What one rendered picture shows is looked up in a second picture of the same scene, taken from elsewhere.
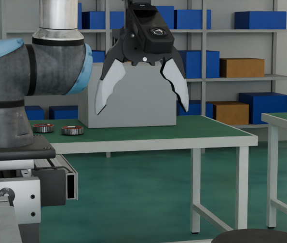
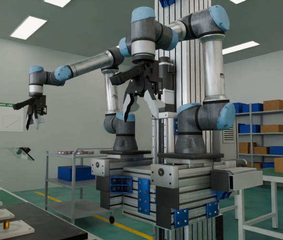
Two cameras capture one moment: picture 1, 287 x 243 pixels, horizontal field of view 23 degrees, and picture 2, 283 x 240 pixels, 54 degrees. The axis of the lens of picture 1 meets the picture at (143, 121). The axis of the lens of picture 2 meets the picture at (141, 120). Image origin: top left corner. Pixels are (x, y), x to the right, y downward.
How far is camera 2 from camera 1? 1.09 m
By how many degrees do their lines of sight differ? 65
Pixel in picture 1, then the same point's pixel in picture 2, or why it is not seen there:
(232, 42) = not seen: outside the picture
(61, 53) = (208, 107)
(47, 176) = (219, 174)
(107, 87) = (124, 107)
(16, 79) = (189, 121)
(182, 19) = not seen: outside the picture
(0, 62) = (182, 114)
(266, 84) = not seen: outside the picture
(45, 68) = (201, 115)
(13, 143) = (185, 151)
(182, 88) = (151, 105)
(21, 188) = (166, 169)
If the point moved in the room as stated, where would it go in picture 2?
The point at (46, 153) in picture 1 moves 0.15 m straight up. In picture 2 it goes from (190, 156) to (190, 120)
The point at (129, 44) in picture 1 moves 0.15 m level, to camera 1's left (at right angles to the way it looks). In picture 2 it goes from (130, 85) to (113, 92)
